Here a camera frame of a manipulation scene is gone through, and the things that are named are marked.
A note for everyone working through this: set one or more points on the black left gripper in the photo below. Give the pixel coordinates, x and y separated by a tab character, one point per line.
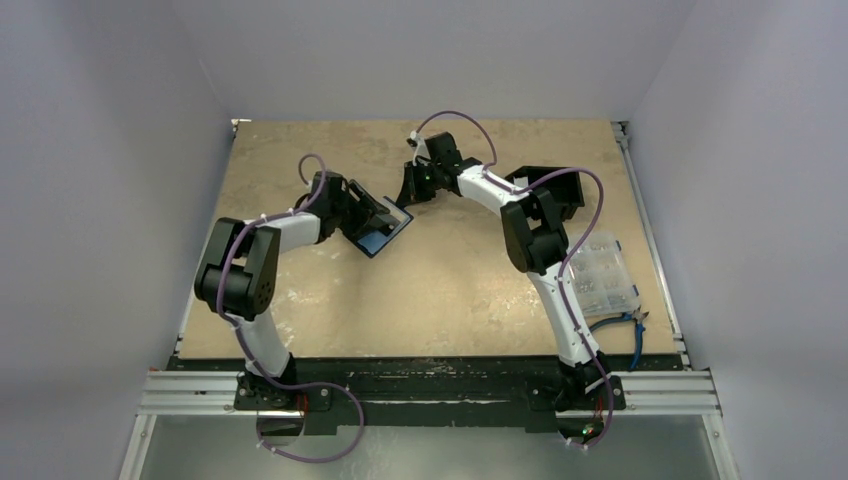
360	223

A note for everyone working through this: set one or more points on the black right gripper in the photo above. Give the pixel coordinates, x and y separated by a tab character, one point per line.
419	179

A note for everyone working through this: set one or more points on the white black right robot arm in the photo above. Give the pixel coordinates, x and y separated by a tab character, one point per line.
535	240

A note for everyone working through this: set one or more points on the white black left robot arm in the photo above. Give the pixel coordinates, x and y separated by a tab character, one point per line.
237	274

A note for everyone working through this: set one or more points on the black plastic bin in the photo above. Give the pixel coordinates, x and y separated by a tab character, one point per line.
566	189

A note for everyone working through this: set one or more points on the clear plastic screw box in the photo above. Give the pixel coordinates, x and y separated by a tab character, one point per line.
600	279

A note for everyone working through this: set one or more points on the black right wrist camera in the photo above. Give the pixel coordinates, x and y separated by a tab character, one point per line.
439	149

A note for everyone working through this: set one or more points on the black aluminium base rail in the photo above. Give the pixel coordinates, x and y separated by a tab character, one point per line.
485	392

